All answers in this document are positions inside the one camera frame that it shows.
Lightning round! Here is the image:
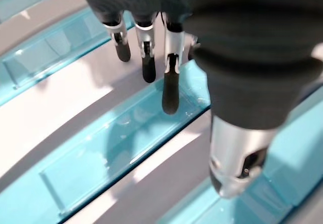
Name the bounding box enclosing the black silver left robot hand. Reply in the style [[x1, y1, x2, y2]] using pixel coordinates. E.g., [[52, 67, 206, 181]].
[[75, 0, 323, 199]]

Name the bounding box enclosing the blue white cart drawer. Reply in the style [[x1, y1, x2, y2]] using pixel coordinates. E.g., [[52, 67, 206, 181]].
[[0, 0, 136, 107], [0, 28, 211, 224], [0, 0, 68, 24], [63, 82, 323, 224]]

